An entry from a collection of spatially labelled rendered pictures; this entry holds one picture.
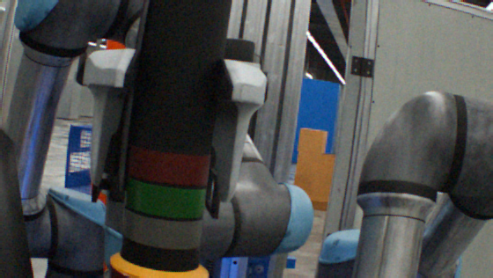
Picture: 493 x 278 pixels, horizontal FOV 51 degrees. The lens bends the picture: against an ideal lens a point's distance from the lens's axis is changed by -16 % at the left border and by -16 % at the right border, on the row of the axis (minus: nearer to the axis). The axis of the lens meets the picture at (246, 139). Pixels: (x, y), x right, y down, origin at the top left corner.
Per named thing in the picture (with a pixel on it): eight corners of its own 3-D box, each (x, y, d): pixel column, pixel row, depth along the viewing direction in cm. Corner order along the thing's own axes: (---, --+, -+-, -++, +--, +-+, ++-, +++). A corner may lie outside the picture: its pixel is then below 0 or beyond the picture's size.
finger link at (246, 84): (292, 227, 22) (223, 188, 31) (313, 69, 22) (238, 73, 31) (212, 223, 21) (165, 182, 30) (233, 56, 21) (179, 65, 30)
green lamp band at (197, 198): (143, 217, 22) (147, 186, 22) (112, 198, 24) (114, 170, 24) (219, 220, 24) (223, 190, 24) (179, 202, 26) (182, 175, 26)
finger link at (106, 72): (114, 209, 21) (147, 180, 30) (133, 45, 20) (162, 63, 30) (40, 194, 21) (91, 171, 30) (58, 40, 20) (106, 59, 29)
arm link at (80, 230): (115, 272, 99) (120, 200, 98) (51, 270, 90) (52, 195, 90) (91, 252, 108) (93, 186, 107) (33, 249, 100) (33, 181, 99)
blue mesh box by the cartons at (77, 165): (62, 200, 698) (68, 123, 692) (101, 190, 822) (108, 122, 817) (120, 215, 679) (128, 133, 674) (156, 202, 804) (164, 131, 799)
